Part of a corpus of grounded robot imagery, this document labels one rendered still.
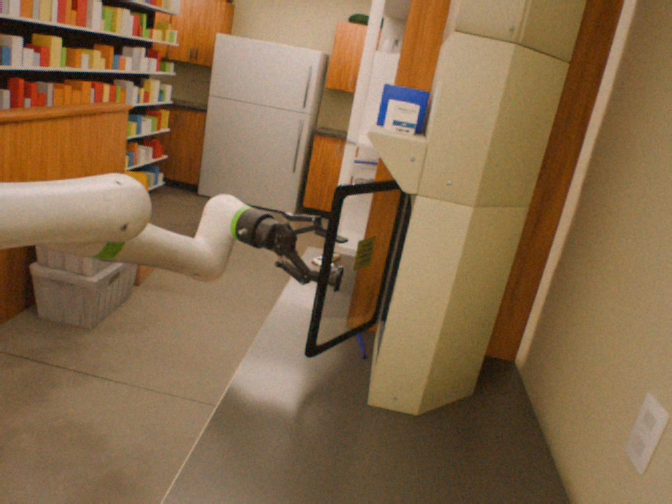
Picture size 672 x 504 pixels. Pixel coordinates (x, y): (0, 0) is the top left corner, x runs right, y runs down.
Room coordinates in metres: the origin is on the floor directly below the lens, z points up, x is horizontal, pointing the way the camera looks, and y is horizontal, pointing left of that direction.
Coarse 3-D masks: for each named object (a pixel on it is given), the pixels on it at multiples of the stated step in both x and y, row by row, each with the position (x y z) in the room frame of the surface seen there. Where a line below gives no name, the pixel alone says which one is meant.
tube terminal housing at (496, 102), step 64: (448, 64) 1.02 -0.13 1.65; (512, 64) 1.02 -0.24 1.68; (448, 128) 1.02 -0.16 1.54; (512, 128) 1.05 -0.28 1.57; (448, 192) 1.02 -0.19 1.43; (512, 192) 1.09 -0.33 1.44; (448, 256) 1.02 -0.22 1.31; (512, 256) 1.14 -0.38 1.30; (448, 320) 1.03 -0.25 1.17; (384, 384) 1.02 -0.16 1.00; (448, 384) 1.07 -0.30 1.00
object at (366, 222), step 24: (336, 192) 1.07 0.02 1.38; (384, 192) 1.24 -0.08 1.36; (360, 216) 1.16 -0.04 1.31; (384, 216) 1.26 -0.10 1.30; (336, 240) 1.10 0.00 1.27; (360, 240) 1.18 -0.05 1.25; (384, 240) 1.28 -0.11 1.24; (336, 264) 1.11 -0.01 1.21; (360, 264) 1.20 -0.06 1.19; (384, 264) 1.30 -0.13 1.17; (360, 288) 1.22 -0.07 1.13; (312, 312) 1.07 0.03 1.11; (336, 312) 1.15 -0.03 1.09; (360, 312) 1.24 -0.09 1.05; (336, 336) 1.17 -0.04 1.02
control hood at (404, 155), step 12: (372, 132) 1.03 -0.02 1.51; (384, 132) 1.06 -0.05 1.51; (372, 144) 1.03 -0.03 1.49; (384, 144) 1.03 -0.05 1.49; (396, 144) 1.02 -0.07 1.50; (408, 144) 1.02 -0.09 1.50; (420, 144) 1.02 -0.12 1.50; (384, 156) 1.02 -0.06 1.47; (396, 156) 1.02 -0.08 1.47; (408, 156) 1.02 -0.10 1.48; (420, 156) 1.02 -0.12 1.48; (396, 168) 1.02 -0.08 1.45; (408, 168) 1.02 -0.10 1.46; (420, 168) 1.02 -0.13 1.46; (396, 180) 1.03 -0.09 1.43; (408, 180) 1.02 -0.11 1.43; (408, 192) 1.02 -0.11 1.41
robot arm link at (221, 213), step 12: (216, 204) 1.32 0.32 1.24; (228, 204) 1.32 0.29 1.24; (240, 204) 1.33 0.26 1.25; (204, 216) 1.32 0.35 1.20; (216, 216) 1.31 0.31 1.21; (228, 216) 1.30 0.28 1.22; (204, 228) 1.31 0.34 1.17; (216, 228) 1.30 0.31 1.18; (228, 228) 1.29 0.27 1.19; (216, 240) 1.29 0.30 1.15; (228, 240) 1.31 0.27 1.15
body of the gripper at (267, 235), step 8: (264, 224) 1.26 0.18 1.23; (272, 224) 1.25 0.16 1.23; (280, 224) 1.25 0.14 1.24; (288, 224) 1.26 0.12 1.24; (256, 232) 1.25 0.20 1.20; (264, 232) 1.24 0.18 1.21; (272, 232) 1.25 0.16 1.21; (280, 232) 1.25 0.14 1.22; (256, 240) 1.25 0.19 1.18; (264, 240) 1.24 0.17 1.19; (272, 240) 1.25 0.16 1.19; (280, 240) 1.25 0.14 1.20; (288, 240) 1.23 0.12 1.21; (296, 240) 1.25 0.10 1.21; (264, 248) 1.25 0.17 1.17; (272, 248) 1.26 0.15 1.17; (288, 248) 1.23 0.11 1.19
